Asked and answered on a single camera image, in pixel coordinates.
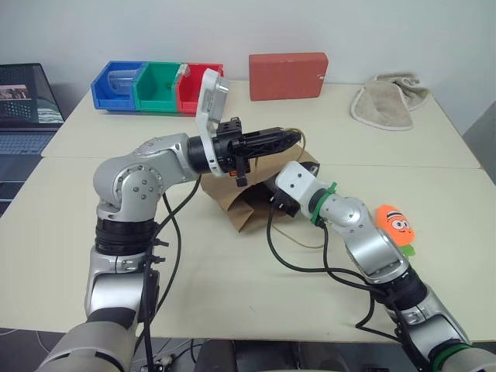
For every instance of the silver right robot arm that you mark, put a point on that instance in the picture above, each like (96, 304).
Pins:
(372, 240)

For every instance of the blue plastic bin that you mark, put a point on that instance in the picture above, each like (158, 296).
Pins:
(102, 91)

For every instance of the green plastic bin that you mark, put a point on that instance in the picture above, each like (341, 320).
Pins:
(155, 95)

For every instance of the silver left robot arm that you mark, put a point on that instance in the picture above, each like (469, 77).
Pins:
(128, 182)

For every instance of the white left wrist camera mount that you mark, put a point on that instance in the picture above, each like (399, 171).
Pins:
(209, 97)

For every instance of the red-brown rectangular box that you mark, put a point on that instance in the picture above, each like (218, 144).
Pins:
(286, 77)

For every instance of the brown paper bag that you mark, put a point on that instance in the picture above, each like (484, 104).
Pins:
(232, 201)

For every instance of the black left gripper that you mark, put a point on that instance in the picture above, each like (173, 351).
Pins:
(228, 143)

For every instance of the orange plush toy with face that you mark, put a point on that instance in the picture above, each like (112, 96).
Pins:
(395, 226)

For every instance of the beige folded towel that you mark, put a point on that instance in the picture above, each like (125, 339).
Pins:
(381, 104)

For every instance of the open laptop computer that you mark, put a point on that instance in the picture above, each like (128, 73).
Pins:
(23, 97)

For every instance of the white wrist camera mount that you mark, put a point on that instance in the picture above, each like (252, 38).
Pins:
(209, 97)
(298, 180)

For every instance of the red plastic bin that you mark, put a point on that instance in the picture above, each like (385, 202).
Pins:
(190, 97)

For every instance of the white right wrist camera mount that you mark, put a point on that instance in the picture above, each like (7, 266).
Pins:
(298, 180)

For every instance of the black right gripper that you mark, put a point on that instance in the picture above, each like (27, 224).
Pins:
(286, 206)

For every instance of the clear plastic cup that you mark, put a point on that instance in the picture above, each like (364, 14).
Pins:
(122, 81)

